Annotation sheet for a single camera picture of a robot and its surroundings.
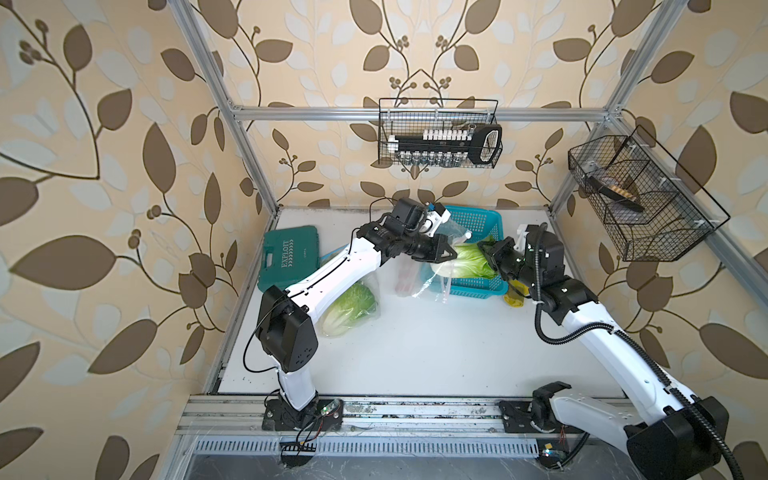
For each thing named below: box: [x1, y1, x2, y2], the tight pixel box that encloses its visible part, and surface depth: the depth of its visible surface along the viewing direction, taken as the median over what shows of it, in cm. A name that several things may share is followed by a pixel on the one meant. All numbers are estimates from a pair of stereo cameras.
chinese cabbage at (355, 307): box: [322, 282, 378, 336], surface depth 86 cm
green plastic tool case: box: [257, 225, 319, 292], surface depth 105 cm
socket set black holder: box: [387, 123, 503, 165], surface depth 86 cm
